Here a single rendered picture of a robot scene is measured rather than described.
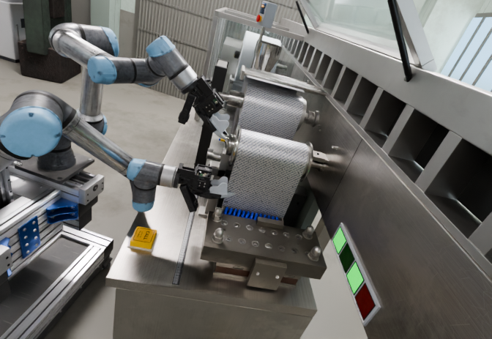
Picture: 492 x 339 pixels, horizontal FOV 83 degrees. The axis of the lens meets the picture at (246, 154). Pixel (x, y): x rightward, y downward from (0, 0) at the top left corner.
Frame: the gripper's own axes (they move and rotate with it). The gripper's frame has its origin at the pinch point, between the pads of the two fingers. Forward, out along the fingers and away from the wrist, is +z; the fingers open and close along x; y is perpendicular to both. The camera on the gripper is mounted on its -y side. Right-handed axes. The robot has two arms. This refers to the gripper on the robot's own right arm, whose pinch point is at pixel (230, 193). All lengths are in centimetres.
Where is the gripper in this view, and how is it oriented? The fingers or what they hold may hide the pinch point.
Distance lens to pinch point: 100.1
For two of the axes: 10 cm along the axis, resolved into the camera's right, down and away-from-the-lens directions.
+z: 9.7, 2.2, 1.4
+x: -0.1, -4.8, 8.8
